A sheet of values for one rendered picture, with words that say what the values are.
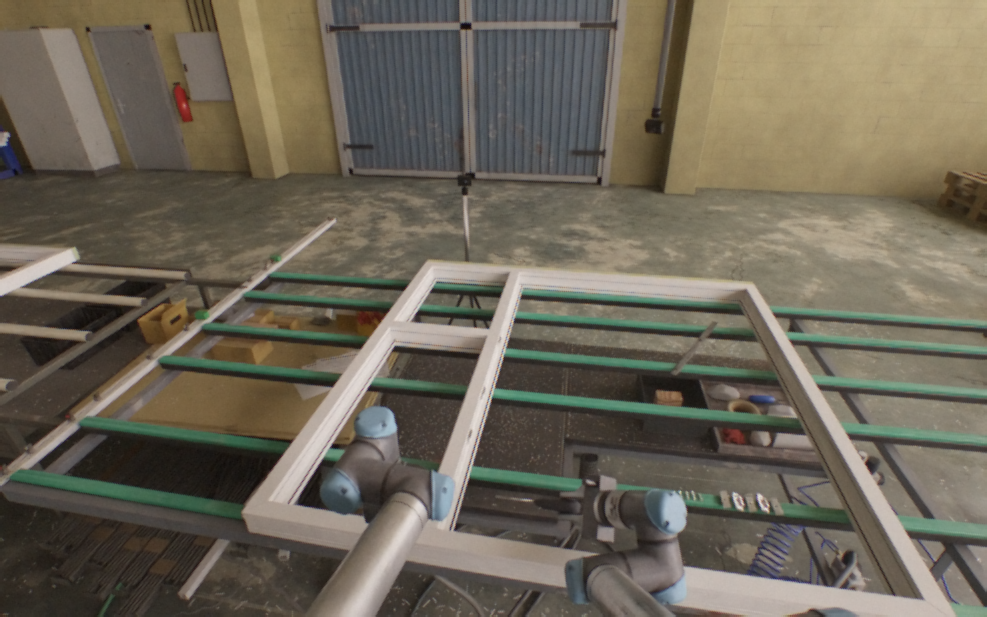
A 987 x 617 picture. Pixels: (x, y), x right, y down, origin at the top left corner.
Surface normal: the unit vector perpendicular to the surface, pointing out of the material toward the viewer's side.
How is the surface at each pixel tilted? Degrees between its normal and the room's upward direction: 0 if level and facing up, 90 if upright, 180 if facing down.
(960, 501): 0
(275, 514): 0
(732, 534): 0
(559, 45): 90
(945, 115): 90
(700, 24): 90
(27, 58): 90
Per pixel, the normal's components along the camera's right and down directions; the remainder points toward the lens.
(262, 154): -0.16, 0.48
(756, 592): 0.00, -0.87
